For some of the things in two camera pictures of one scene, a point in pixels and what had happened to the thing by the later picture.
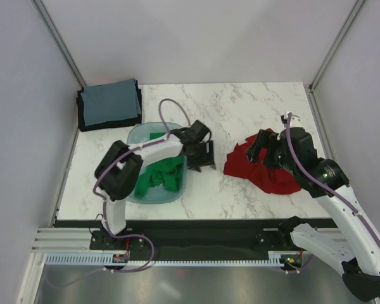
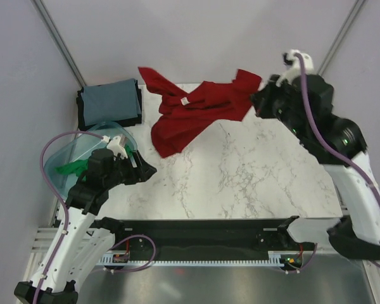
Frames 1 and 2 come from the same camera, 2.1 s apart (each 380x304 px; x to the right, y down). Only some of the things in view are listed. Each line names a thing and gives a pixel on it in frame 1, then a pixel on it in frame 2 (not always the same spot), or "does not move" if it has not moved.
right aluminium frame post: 311,91 does not move
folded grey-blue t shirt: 111,102 does not move
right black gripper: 263,141 to 261,97
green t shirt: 164,173 to 80,167
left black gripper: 194,163 to 144,170
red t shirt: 270,179 to 182,114
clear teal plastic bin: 138,132 to 67,165
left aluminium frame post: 60,43 does not move
